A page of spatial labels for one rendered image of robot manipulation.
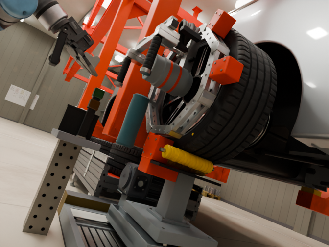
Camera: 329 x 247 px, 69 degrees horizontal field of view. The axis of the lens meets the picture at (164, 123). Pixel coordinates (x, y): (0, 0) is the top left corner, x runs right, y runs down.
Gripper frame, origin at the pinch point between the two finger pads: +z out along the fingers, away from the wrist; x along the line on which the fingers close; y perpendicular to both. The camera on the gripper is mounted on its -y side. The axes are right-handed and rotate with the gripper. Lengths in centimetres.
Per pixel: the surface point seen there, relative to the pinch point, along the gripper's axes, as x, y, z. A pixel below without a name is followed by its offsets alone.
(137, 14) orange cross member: 251, 196, -12
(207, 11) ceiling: 618, 705, 119
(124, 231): 7, -33, 59
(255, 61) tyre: -28, 47, 33
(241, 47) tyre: -25, 46, 25
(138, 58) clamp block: 20.3, 30.2, 8.5
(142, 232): 0, -29, 62
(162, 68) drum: -1.0, 25.4, 15.9
